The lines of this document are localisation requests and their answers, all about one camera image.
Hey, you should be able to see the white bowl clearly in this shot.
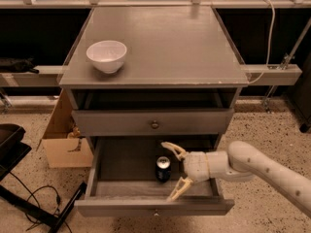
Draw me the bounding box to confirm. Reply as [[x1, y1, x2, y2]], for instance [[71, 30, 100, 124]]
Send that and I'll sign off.
[[86, 40, 127, 74]]

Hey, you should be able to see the black stand frame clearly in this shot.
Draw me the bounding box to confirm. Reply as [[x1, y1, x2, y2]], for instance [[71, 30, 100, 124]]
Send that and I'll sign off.
[[0, 123, 86, 233]]

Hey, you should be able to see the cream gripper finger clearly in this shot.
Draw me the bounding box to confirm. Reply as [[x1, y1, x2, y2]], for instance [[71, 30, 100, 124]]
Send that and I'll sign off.
[[167, 177, 193, 202], [161, 142, 188, 161]]

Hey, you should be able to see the grey drawer cabinet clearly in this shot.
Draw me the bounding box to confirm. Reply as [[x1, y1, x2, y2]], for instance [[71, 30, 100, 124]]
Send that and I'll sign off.
[[57, 5, 250, 141]]

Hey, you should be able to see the blue pepsi can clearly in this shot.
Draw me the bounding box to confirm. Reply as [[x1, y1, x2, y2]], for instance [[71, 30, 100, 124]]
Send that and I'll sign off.
[[155, 156, 171, 183]]

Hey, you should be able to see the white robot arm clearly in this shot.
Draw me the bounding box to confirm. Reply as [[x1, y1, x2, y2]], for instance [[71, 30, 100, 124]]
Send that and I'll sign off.
[[161, 141, 311, 216]]

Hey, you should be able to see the black object on rail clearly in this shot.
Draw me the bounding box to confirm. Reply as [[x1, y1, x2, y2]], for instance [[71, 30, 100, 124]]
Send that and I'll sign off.
[[0, 57, 39, 74]]

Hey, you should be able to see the white cable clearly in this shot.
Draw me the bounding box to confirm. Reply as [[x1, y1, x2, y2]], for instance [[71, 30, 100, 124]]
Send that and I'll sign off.
[[246, 0, 276, 85]]

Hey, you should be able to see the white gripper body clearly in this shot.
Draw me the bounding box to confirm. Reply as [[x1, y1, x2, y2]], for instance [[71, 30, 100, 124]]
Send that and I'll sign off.
[[184, 151, 210, 183]]

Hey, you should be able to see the cardboard box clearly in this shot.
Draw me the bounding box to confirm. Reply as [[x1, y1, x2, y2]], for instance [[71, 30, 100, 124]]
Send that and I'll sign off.
[[41, 90, 93, 168]]

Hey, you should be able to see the black floor cable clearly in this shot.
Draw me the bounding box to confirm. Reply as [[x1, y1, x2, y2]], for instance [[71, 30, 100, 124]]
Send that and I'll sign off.
[[9, 171, 73, 233]]

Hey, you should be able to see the open grey drawer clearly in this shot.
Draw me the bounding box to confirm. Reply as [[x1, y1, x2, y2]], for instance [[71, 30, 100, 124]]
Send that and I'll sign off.
[[75, 137, 234, 216]]

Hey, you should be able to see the closed grey upper drawer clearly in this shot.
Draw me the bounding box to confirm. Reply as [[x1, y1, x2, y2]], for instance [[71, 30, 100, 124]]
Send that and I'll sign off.
[[72, 109, 233, 136]]

